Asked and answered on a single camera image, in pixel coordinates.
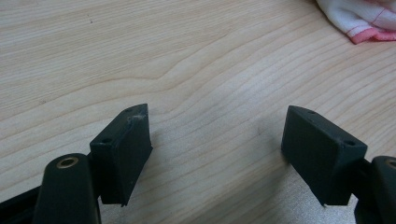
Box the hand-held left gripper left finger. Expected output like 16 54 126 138
89 103 154 207

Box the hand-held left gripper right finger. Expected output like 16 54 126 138
280 105 369 207

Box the white cloth with pink grid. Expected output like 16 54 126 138
315 0 396 45

